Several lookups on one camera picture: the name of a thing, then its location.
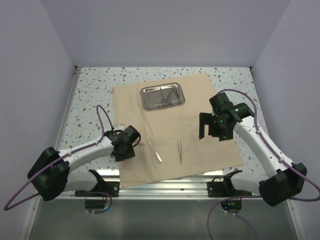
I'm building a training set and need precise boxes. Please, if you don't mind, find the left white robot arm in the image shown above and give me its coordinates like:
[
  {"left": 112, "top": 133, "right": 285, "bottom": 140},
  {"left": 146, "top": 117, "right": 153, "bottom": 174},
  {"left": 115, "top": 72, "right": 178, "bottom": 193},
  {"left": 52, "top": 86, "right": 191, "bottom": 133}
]
[{"left": 27, "top": 125, "right": 141, "bottom": 202}]

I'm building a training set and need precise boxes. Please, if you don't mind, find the beige cloth wrap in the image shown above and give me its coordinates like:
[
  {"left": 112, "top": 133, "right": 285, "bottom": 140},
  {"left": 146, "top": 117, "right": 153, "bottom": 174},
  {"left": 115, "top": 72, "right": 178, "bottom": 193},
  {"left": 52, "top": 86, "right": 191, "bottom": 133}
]
[{"left": 113, "top": 73, "right": 244, "bottom": 188}]

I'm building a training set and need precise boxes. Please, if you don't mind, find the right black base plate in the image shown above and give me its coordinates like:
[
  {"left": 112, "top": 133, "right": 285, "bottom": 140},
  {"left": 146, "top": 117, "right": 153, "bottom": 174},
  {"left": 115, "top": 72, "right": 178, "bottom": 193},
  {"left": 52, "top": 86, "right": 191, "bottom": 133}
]
[{"left": 206, "top": 169, "right": 252, "bottom": 198}]

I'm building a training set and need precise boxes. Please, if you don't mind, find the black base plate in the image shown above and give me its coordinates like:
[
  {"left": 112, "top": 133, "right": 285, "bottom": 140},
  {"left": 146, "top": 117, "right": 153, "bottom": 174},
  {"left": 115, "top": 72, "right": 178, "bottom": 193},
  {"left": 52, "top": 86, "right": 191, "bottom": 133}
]
[
  {"left": 206, "top": 169, "right": 252, "bottom": 198},
  {"left": 74, "top": 169, "right": 120, "bottom": 197}
]

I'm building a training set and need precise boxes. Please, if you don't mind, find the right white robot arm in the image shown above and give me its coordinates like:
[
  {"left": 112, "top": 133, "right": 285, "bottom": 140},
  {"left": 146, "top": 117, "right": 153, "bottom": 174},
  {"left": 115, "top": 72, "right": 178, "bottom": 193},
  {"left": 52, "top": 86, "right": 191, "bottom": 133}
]
[{"left": 199, "top": 91, "right": 307, "bottom": 207}]

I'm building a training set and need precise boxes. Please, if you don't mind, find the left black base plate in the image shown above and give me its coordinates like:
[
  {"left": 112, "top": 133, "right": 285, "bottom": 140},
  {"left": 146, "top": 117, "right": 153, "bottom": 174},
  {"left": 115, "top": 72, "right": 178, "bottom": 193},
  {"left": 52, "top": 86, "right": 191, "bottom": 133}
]
[{"left": 74, "top": 169, "right": 120, "bottom": 197}]

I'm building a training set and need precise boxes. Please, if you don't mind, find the steel instrument tray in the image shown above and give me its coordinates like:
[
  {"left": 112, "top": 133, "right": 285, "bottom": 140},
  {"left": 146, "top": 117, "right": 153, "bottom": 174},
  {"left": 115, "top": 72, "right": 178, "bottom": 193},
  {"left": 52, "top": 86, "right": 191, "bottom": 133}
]
[{"left": 140, "top": 82, "right": 186, "bottom": 111}]

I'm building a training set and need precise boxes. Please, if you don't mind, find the steel scalpel handle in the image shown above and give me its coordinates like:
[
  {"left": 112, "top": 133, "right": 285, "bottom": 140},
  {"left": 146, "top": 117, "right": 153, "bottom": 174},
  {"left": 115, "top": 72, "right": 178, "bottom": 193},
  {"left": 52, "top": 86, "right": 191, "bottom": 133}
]
[{"left": 148, "top": 141, "right": 163, "bottom": 164}]

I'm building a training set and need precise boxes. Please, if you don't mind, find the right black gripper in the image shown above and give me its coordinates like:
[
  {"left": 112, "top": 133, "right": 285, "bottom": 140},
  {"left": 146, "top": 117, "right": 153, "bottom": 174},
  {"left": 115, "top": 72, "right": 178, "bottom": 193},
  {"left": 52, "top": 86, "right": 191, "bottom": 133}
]
[{"left": 199, "top": 112, "right": 233, "bottom": 142}]

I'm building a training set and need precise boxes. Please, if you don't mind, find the aluminium rail frame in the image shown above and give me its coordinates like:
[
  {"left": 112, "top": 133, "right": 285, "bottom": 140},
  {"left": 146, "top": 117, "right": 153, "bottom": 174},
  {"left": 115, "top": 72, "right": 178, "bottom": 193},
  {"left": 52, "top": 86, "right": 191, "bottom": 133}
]
[{"left": 18, "top": 65, "right": 301, "bottom": 240}]

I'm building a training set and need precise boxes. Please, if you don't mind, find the steel surgical instrument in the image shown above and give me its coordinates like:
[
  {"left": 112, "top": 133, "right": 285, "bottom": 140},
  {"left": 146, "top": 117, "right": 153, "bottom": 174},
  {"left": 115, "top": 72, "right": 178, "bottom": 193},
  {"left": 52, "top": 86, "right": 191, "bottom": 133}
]
[{"left": 177, "top": 140, "right": 182, "bottom": 165}]

